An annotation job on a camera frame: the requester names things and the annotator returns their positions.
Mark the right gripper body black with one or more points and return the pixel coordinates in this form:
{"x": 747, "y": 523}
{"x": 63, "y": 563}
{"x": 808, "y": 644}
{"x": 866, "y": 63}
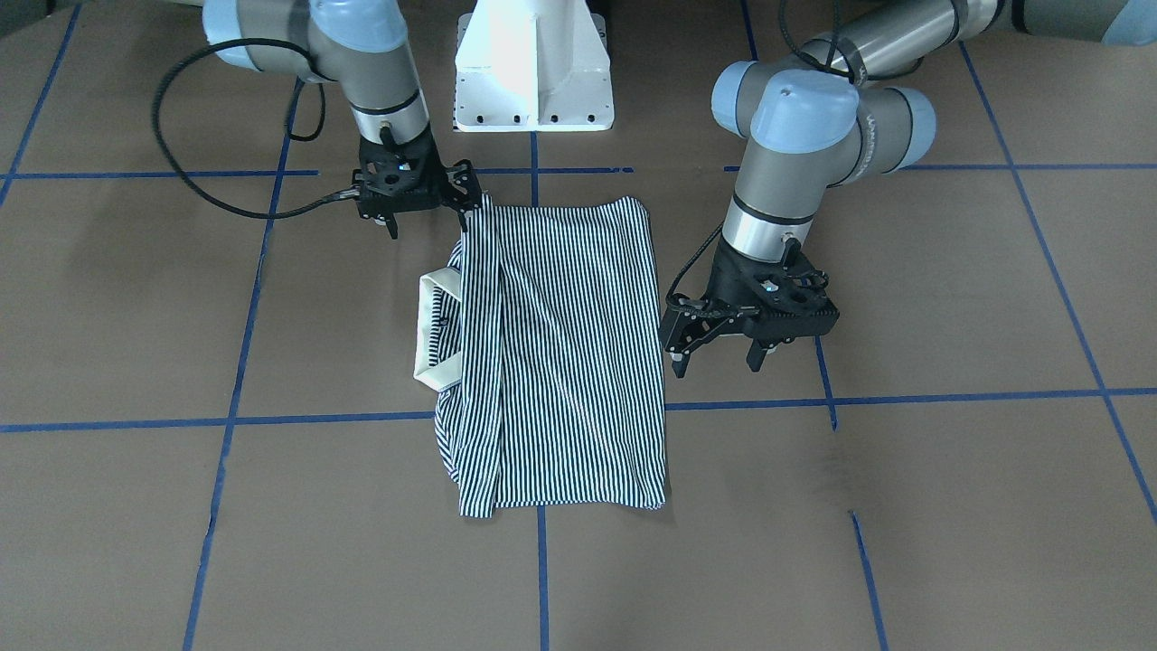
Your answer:
{"x": 462, "y": 181}

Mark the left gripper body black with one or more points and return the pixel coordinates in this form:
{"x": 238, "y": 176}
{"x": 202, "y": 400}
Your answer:
{"x": 730, "y": 281}

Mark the striped polo shirt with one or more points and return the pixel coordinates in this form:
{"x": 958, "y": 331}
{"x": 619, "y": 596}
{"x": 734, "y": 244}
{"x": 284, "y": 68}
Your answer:
{"x": 540, "y": 339}

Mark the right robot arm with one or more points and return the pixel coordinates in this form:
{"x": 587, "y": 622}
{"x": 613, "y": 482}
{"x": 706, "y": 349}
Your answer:
{"x": 362, "y": 46}

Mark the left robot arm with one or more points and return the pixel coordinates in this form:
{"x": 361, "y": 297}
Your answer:
{"x": 825, "y": 116}

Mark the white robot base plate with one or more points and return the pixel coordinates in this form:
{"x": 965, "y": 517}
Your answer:
{"x": 532, "y": 66}

